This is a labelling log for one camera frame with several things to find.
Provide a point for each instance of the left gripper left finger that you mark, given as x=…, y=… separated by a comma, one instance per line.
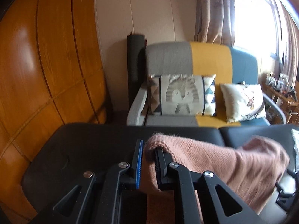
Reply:
x=108, y=197

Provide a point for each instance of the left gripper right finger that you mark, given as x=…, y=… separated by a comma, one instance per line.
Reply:
x=200, y=197

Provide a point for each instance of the pink knitted sweater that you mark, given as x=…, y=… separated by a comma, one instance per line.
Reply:
x=251, y=171

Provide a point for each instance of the cream knitted sweater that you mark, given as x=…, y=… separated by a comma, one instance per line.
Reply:
x=295, y=136

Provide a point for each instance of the tiger print cushion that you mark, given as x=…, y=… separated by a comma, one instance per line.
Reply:
x=182, y=95

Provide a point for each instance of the wooden side table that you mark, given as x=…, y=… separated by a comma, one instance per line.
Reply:
x=283, y=103

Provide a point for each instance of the deer print cushion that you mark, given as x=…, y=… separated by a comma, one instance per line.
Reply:
x=243, y=102

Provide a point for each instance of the black rolled mat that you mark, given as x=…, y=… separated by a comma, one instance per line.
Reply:
x=136, y=65

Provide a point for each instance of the pink curtain left window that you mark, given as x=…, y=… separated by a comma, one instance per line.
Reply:
x=215, y=22

